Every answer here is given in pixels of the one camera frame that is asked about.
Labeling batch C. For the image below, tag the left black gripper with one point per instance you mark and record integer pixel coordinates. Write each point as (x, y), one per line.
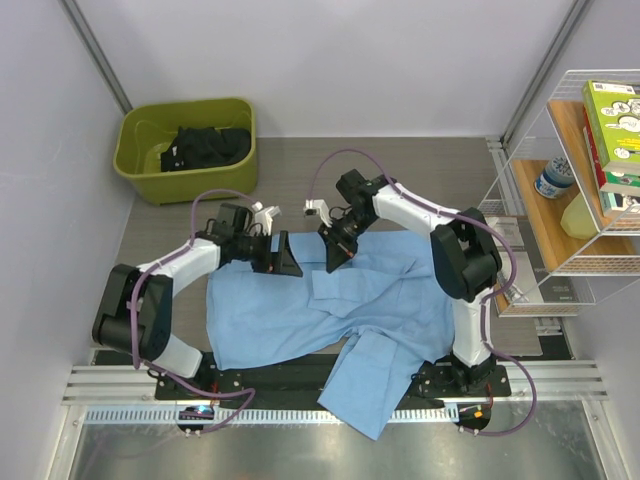
(277, 262)

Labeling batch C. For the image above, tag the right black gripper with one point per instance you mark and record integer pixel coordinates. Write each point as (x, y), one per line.
(338, 251)

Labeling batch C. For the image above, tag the light blue long sleeve shirt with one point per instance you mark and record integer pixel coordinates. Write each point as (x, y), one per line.
(384, 306)

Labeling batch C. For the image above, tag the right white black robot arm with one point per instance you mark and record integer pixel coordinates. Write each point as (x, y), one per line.
(465, 258)

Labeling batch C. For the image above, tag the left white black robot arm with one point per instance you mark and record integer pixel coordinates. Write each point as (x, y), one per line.
(135, 312)

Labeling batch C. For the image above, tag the teal book stack bottom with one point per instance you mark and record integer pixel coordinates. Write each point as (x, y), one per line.
(617, 192)

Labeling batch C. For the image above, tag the black clothes in bin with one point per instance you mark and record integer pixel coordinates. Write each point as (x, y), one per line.
(205, 148)

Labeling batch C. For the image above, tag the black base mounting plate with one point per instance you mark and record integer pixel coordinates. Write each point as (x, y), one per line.
(297, 384)

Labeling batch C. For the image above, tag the olive green plastic bin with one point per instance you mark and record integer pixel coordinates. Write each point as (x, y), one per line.
(149, 131)

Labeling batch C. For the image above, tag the blue white ceramic cup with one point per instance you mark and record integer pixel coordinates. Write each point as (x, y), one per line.
(555, 179)

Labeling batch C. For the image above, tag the pale yellow green object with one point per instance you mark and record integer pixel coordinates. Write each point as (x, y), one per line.
(577, 221)

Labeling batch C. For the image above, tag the red book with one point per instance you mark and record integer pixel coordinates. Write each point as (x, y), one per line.
(599, 175)

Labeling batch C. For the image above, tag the green book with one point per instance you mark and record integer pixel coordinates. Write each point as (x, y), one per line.
(612, 110)

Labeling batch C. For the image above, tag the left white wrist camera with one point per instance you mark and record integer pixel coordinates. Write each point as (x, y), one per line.
(264, 216)

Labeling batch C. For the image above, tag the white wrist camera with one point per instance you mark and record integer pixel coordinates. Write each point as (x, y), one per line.
(318, 208)
(264, 216)

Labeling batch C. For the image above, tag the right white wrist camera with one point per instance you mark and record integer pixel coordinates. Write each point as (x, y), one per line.
(318, 208)

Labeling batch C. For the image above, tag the white wire shelf rack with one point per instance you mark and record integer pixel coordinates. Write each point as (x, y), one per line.
(567, 196)

